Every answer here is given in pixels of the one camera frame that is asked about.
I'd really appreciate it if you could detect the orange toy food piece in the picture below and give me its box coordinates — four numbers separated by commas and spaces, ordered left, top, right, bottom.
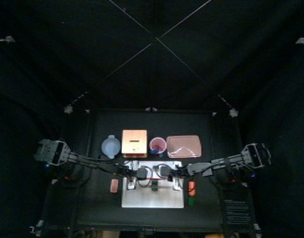
189, 180, 198, 197

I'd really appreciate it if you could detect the white cutting board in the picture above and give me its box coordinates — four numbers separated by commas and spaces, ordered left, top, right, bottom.
120, 160, 186, 209

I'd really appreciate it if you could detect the pink plastic tray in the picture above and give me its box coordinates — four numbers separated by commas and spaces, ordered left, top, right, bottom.
166, 134, 203, 159

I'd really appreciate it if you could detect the light blue plastic bowl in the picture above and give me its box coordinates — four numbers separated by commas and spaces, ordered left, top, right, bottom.
100, 134, 122, 160

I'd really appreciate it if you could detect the wooden box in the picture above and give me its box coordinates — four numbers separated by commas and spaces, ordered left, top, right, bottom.
120, 129, 150, 158

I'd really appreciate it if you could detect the pink plastic cup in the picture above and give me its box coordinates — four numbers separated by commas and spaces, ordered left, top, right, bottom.
148, 137, 169, 156

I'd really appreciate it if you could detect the white text label sticker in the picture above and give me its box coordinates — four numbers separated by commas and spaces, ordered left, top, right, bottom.
225, 199, 251, 224

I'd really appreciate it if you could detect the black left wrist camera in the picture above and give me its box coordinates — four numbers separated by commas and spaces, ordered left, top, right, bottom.
135, 166, 150, 181

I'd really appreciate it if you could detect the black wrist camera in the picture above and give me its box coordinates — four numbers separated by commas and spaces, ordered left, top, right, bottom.
158, 165, 173, 179
135, 166, 150, 181

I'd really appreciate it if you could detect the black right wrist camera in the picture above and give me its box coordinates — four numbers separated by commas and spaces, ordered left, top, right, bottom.
158, 165, 173, 179

